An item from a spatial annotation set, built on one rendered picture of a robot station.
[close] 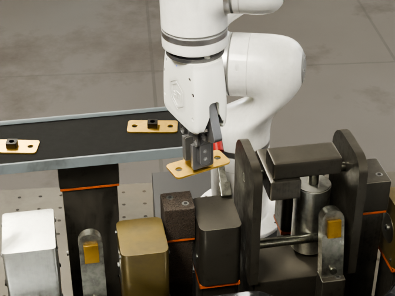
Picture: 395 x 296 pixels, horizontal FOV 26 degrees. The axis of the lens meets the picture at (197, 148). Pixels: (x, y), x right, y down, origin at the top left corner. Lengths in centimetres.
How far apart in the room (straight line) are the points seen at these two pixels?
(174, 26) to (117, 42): 341
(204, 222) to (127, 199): 72
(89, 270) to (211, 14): 48
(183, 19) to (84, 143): 44
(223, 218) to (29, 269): 31
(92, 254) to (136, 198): 77
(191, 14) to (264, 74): 54
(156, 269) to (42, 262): 17
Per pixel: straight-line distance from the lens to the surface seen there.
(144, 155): 138
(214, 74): 107
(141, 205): 204
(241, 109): 166
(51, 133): 145
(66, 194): 144
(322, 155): 133
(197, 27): 104
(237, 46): 157
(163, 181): 193
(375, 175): 142
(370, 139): 368
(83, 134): 144
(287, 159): 132
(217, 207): 139
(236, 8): 103
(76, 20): 473
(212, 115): 109
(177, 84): 110
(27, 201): 209
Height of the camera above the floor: 191
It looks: 32 degrees down
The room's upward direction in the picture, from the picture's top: straight up
